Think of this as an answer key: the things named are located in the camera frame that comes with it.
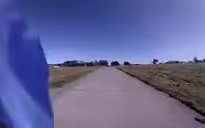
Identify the row of distant buildings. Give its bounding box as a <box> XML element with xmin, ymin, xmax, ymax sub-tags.
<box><xmin>151</xmin><ymin>56</ymin><xmax>205</xmax><ymax>65</ymax></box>

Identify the dry grass field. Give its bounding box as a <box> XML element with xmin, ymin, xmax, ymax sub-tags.
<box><xmin>116</xmin><ymin>61</ymin><xmax>205</xmax><ymax>118</ymax></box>

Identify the row of dark trees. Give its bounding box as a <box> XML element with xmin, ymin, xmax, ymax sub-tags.
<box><xmin>54</xmin><ymin>59</ymin><xmax>132</xmax><ymax>67</ymax></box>

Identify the grey concrete path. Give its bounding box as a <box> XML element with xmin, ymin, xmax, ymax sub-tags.
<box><xmin>53</xmin><ymin>65</ymin><xmax>205</xmax><ymax>128</ymax></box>

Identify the blue cloth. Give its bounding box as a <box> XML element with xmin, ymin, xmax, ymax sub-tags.
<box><xmin>0</xmin><ymin>0</ymin><xmax>55</xmax><ymax>128</ymax></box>

